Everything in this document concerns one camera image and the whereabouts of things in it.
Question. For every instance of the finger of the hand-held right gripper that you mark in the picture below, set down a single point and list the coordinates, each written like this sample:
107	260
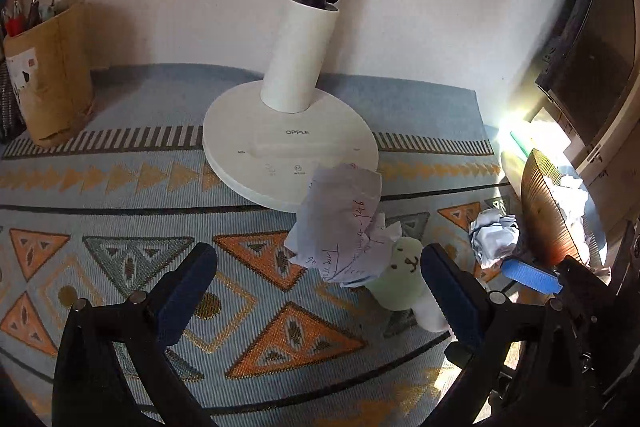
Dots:
530	276

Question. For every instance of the brown paper pen holder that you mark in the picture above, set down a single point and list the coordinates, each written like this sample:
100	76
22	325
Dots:
55	72

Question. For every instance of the white paper packet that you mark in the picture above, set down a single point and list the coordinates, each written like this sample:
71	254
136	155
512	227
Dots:
547	129

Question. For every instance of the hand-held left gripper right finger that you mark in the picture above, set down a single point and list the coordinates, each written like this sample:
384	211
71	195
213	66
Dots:
450	302

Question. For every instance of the black mesh pen holder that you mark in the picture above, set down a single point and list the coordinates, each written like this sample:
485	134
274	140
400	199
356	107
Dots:
9	107

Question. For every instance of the amber ribbed bowl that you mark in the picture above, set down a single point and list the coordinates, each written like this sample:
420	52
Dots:
542	207

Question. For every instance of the green plastic packet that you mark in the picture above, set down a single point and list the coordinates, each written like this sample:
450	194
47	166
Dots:
519	142

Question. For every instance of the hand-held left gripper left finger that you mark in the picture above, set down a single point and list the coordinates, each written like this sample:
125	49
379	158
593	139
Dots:
187	292

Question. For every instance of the large paper ball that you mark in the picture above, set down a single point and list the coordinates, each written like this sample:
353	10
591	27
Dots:
340	217

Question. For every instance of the bunch of pens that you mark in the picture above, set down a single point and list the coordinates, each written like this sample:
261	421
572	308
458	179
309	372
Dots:
17	19

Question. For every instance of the pale green plush toy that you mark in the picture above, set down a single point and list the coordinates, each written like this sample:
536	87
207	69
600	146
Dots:
405	277

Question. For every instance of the grey white paper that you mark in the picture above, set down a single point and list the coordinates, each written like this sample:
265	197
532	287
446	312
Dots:
492	237

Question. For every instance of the white desk lamp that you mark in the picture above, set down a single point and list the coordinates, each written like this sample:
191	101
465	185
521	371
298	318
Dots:
290	142

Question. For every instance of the black monitor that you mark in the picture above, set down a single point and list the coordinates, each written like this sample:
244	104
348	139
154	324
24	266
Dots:
590	72

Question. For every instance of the blue patterned woven mat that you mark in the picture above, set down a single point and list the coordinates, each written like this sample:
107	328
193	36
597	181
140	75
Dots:
125	147

